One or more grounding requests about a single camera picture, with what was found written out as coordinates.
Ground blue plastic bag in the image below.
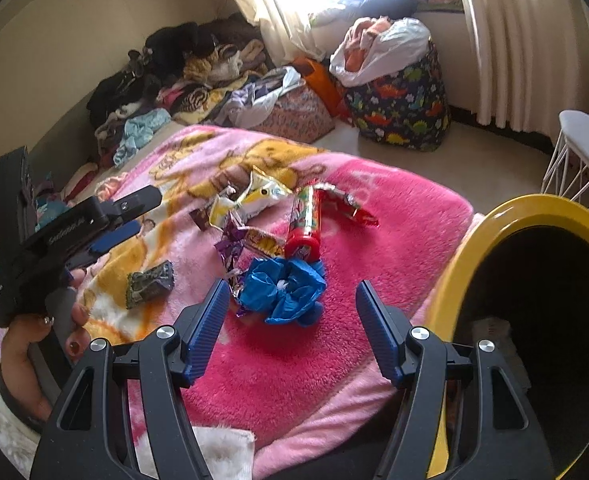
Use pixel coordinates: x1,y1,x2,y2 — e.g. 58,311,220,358
236,258,327,327

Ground orange bag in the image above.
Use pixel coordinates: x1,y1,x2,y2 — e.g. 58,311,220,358
291,56,346,118

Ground purple snack wrapper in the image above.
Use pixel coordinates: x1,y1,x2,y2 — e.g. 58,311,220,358
215,211,286,299

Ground cream curtain right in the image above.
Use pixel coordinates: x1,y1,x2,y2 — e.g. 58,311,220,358
462,0,589,140

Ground pink cartoon bear blanket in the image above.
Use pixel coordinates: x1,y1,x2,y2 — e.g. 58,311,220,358
80,126,473,479

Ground green snack wrapper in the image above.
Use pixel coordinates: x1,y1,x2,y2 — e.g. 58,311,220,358
125,260,175,310

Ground red candy tube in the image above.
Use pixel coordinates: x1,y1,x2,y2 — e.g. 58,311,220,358
285,185,320,263

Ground yellow white snack wrapper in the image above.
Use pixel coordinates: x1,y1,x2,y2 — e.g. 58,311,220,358
209,166,292,230

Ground white plastic bag with clothes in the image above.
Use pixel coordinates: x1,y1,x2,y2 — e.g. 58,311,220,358
329,16,431,88

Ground left hand dark nails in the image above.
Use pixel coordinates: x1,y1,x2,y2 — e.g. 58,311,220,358
0,270,90,427

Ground pile of clothes on bed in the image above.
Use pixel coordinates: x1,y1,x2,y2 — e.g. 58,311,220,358
34,12,305,212

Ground white round wire stool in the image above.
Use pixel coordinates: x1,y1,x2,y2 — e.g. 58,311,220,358
541,110,589,210

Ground cream curtain left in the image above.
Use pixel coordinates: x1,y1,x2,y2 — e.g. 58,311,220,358
234,0,326,65

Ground red long snack wrapper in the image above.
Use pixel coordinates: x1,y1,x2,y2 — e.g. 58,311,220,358
313,182,379,226

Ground yellow rimmed black trash bin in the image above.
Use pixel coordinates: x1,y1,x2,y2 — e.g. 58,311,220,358
425,194,589,479

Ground cream curtain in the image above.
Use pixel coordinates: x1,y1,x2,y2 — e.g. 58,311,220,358
234,0,326,65
462,0,589,140

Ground floral pink fabric basket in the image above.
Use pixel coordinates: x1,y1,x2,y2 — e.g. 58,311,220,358
253,86,334,144

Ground dinosaur print laundry basket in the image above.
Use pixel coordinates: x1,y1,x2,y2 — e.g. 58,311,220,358
342,42,451,152

